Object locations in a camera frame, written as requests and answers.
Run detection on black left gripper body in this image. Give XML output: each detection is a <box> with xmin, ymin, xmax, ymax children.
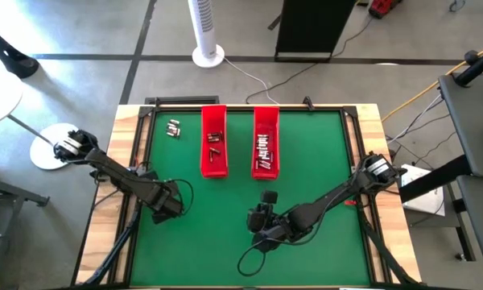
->
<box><xmin>149</xmin><ymin>180</ymin><xmax>185</xmax><ymax>225</ymax></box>

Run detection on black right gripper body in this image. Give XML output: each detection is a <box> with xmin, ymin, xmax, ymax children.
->
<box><xmin>252</xmin><ymin>190</ymin><xmax>302</xmax><ymax>253</ymax></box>

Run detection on red plastic bin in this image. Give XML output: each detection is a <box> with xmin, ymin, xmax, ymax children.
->
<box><xmin>200</xmin><ymin>105</ymin><xmax>229</xmax><ymax>179</ymax></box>
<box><xmin>251</xmin><ymin>106</ymin><xmax>281</xmax><ymax>181</ymax></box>

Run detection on white round table base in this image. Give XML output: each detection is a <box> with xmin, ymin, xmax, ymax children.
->
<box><xmin>29</xmin><ymin>122</ymin><xmax>81</xmax><ymax>171</ymax></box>

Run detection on wooden table board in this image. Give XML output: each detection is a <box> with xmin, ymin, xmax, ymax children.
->
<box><xmin>75</xmin><ymin>103</ymin><xmax>423</xmax><ymax>289</ymax></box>

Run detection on white paper sheet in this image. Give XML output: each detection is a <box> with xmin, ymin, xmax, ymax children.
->
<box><xmin>399</xmin><ymin>164</ymin><xmax>447</xmax><ymax>218</ymax></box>

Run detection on dark metal stand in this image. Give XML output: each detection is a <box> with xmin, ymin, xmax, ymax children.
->
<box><xmin>0</xmin><ymin>160</ymin><xmax>50</xmax><ymax>242</ymax></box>

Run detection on black desk leg beam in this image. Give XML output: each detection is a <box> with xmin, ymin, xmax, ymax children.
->
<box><xmin>398</xmin><ymin>154</ymin><xmax>473</xmax><ymax>204</ymax></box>

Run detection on grey table pole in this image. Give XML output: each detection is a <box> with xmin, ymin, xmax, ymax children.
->
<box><xmin>6</xmin><ymin>114</ymin><xmax>54</xmax><ymax>146</ymax></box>

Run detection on white tower fan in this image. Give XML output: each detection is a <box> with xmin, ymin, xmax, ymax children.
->
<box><xmin>187</xmin><ymin>0</ymin><xmax>226</xmax><ymax>68</ymax></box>

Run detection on white round table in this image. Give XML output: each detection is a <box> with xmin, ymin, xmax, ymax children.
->
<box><xmin>0</xmin><ymin>60</ymin><xmax>24</xmax><ymax>129</ymax></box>

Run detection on black chair leg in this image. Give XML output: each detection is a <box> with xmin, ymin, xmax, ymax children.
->
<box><xmin>0</xmin><ymin>19</ymin><xmax>40</xmax><ymax>80</ymax></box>

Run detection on red black power tool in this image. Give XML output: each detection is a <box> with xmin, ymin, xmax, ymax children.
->
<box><xmin>368</xmin><ymin>0</ymin><xmax>404</xmax><ymax>19</ymax></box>

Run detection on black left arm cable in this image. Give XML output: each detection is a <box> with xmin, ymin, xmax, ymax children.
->
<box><xmin>167</xmin><ymin>178</ymin><xmax>195</xmax><ymax>218</ymax></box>

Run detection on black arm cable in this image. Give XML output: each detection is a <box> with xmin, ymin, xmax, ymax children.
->
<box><xmin>167</xmin><ymin>178</ymin><xmax>195</xmax><ymax>218</ymax></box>
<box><xmin>237</xmin><ymin>237</ymin><xmax>283</xmax><ymax>278</ymax></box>

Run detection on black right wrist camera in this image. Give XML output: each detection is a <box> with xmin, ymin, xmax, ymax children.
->
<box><xmin>247</xmin><ymin>204</ymin><xmax>267</xmax><ymax>234</ymax></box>

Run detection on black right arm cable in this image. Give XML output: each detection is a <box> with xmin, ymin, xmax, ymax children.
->
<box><xmin>237</xmin><ymin>237</ymin><xmax>283</xmax><ymax>278</ymax></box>

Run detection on black aluminium table frame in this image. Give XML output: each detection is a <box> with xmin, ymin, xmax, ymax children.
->
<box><xmin>120</xmin><ymin>102</ymin><xmax>382</xmax><ymax>289</ymax></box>

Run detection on black floor cable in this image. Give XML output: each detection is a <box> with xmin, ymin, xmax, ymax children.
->
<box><xmin>245</xmin><ymin>15</ymin><xmax>374</xmax><ymax>105</ymax></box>

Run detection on white fan cable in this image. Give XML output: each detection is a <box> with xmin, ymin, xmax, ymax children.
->
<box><xmin>223</xmin><ymin>57</ymin><xmax>280</xmax><ymax>106</ymax></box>

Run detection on yellow cable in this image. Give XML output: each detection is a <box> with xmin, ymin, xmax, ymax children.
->
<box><xmin>381</xmin><ymin>42</ymin><xmax>483</xmax><ymax>122</ymax></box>

